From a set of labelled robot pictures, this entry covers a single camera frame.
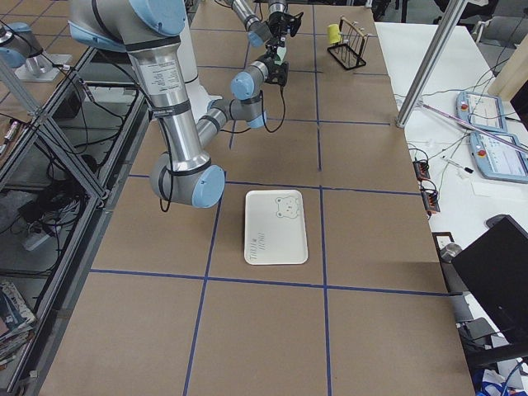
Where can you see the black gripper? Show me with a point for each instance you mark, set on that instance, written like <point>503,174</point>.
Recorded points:
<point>272,63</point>
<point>277,20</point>

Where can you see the pale green cup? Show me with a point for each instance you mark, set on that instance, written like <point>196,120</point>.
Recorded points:
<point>280,55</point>

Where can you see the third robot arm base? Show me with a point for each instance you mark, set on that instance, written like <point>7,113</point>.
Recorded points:
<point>21,51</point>

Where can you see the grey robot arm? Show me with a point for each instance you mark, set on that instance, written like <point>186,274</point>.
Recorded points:
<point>258,32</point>
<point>155,35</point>

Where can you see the yellow cup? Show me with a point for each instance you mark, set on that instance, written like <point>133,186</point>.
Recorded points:
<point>333,34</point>

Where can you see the white bear print tray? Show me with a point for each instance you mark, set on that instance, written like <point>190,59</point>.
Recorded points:
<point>274,228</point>

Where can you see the pink metal rod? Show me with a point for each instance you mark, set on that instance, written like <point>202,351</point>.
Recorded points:
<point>469,126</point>

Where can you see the upper orange connector block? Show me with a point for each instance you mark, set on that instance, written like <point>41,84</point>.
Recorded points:
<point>421,169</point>

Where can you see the orange connector block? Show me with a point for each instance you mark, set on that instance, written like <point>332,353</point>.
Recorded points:
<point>430,200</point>
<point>421,169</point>

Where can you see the black marker pen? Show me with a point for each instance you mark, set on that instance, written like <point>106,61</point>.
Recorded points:
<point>459,166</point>

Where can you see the lower orange connector block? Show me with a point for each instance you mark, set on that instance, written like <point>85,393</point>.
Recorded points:
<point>430,200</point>

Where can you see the upper teach pendant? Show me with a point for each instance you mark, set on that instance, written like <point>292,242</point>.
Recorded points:
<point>482,110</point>

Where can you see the teach pendant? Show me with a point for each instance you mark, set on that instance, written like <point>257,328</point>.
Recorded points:
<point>497,161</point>
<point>482,110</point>

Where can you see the lower teach pendant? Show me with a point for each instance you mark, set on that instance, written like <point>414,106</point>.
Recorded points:
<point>497,161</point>

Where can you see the grey metal knob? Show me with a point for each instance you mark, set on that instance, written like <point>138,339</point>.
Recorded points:
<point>449,252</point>

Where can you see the stack of magazines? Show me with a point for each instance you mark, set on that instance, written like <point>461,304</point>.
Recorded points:
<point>17,322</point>

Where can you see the black wire cup rack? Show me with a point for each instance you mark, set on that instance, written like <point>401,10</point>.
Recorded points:
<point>349,52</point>

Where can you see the aluminium frame post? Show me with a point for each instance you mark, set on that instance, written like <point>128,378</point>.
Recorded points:
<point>439,41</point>

